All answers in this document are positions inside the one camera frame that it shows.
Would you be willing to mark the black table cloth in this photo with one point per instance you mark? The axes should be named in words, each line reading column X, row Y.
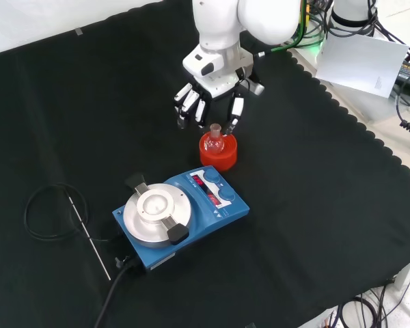
column 294, row 205

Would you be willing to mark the clear plastic clip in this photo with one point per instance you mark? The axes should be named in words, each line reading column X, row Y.
column 250, row 325
column 78, row 32

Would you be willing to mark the blue-base laboratory heater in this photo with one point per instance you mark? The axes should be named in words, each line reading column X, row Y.
column 206, row 222

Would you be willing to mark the clear glass round-bottom flask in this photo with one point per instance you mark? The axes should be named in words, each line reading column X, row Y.
column 214, row 142

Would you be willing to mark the white paper sheet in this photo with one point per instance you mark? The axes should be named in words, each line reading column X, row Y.
column 358, row 65

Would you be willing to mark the white table bracket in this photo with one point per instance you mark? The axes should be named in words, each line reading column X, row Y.
column 406, row 273

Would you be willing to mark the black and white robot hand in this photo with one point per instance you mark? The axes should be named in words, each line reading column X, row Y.
column 218, row 75

